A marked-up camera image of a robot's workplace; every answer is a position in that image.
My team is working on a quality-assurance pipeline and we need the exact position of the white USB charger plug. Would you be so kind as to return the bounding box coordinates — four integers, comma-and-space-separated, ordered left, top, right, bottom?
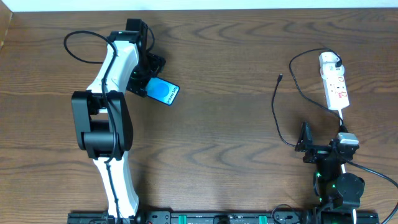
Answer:
319, 52, 345, 72

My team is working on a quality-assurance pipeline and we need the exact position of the black USB charging cable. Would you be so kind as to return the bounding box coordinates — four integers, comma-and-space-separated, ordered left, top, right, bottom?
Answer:
271, 47, 349, 148

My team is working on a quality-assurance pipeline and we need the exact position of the white power strip cord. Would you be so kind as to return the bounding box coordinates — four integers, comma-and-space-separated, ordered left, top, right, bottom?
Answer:
337, 108, 358, 224

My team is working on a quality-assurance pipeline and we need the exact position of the blue Samsung Galaxy smartphone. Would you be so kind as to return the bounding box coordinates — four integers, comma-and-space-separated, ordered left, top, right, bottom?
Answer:
146, 77, 180, 106

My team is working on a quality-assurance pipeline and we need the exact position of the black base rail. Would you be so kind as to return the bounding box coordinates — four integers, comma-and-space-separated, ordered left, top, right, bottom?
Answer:
66, 210, 379, 224

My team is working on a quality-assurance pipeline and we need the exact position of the white power strip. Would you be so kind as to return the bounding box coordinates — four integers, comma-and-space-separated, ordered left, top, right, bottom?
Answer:
320, 63, 349, 110

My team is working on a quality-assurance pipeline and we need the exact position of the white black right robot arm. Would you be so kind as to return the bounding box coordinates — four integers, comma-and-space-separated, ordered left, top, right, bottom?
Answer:
295, 121, 364, 212

